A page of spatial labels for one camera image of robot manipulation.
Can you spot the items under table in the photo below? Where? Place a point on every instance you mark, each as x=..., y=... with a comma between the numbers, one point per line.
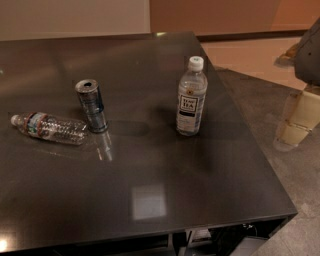
x=240, y=240

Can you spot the blue tea plastic bottle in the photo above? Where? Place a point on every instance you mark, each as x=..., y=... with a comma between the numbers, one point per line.
x=191, y=97

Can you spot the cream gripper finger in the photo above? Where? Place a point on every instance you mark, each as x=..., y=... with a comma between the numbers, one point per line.
x=301, y=114

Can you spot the grey round gripper body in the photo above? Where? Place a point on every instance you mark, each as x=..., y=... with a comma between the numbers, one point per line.
x=309, y=57

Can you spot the clear crushed water bottle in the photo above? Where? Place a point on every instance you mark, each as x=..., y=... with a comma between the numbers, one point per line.
x=51, y=128

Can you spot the silver redbull can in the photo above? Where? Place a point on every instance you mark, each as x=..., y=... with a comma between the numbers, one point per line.
x=88, y=92

